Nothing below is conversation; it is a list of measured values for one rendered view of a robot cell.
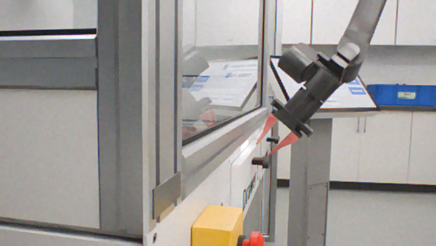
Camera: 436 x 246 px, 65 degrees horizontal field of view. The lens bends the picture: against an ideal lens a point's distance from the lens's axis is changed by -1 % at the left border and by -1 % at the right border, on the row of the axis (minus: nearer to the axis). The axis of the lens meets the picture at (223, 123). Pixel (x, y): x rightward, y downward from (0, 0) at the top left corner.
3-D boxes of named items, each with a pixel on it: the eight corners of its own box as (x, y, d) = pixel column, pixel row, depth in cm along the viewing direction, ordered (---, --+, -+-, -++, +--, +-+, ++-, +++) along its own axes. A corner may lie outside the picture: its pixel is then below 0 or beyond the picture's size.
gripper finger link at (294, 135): (254, 137, 78) (282, 106, 75) (278, 159, 77) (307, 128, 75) (248, 142, 71) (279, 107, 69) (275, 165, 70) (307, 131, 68)
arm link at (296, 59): (364, 49, 66) (355, 73, 74) (320, 17, 71) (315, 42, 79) (320, 87, 64) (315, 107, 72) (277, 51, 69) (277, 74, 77)
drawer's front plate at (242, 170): (258, 183, 86) (260, 139, 85) (239, 229, 58) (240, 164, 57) (251, 182, 86) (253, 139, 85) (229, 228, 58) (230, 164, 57)
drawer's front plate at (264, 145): (269, 158, 117) (270, 126, 115) (260, 180, 88) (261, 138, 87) (264, 158, 117) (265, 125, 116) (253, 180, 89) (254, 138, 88)
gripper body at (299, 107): (271, 104, 76) (294, 79, 74) (307, 135, 75) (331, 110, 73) (268, 106, 70) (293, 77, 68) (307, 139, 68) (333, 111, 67)
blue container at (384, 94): (418, 104, 397) (420, 85, 395) (437, 106, 356) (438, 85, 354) (364, 103, 402) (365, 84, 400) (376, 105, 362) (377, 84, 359)
